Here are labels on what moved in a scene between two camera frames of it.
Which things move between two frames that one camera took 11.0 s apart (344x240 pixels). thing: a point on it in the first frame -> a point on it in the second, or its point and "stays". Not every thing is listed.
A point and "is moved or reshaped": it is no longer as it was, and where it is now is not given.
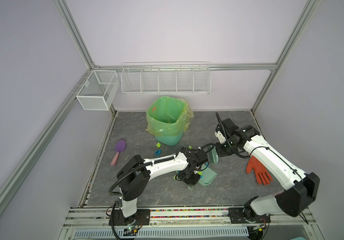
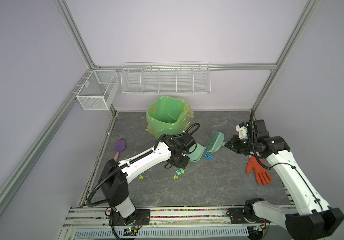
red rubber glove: x=261 y=172 stays
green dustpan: x=207 y=176 is moved or reshaped
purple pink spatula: x=120 y=146 stays
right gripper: x=220 y=152 -> x=232 y=144
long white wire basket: x=164 y=78 stays
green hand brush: x=213 y=155 is moved or reshaped
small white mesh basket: x=98 y=90 stays
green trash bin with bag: x=167 y=119 stays
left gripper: x=192 y=182 -> x=183 y=165
